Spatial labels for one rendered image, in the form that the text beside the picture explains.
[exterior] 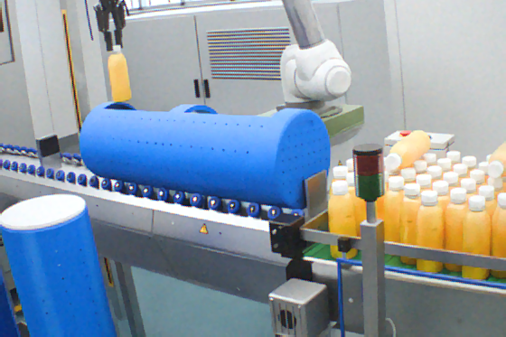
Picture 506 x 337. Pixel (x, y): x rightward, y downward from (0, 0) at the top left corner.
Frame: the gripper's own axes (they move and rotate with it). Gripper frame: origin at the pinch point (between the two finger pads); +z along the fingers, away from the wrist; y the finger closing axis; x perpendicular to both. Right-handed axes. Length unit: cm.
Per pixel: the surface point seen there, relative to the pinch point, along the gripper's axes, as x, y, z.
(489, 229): 138, 17, 42
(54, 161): -54, 0, 50
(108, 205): -1, 14, 57
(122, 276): -24, -3, 98
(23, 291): 18, 67, 63
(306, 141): 77, 0, 31
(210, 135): 53, 12, 28
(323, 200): 80, -1, 49
